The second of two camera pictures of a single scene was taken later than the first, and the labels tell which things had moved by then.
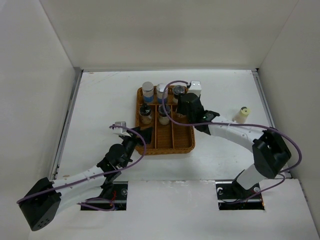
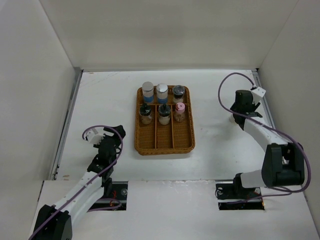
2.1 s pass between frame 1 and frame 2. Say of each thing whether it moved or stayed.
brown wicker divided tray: stayed
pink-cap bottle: moved
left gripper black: moved
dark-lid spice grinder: stayed
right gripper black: moved
